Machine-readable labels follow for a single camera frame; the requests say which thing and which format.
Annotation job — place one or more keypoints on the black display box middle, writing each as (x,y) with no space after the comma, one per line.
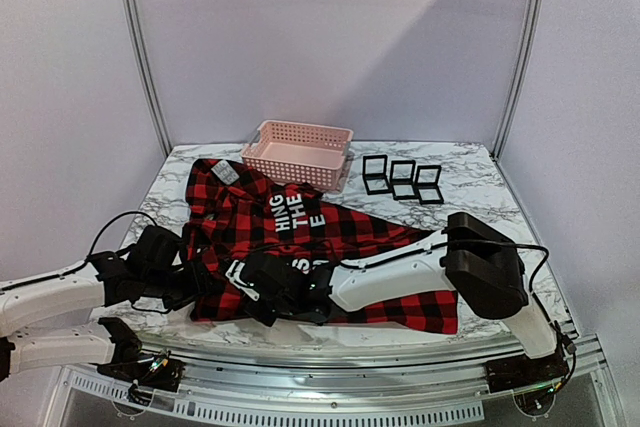
(402,173)

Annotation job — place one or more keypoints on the black display box right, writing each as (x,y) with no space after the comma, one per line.
(426,184)

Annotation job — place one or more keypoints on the red black plaid shirt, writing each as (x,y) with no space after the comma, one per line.
(236,209)

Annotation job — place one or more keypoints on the pink plastic basket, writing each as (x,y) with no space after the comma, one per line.
(293,152)

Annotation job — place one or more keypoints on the black display box left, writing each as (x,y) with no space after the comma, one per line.
(374,174)

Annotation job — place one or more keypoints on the black display box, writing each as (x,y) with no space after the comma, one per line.
(402,173)
(426,184)
(374,174)

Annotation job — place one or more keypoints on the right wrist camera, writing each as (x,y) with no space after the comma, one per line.
(233,275)

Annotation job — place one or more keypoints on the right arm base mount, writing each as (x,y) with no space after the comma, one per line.
(534,383)

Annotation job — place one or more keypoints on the aluminium front rail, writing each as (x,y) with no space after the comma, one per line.
(433,385)

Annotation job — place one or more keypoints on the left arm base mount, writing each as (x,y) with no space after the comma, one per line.
(146,375)

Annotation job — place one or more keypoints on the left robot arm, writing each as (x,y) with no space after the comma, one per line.
(155,266)

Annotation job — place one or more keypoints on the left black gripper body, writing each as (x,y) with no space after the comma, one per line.
(174,291)

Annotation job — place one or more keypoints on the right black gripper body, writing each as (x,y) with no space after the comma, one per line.
(270,311)

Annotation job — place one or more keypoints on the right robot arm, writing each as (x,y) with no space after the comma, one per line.
(468,257)

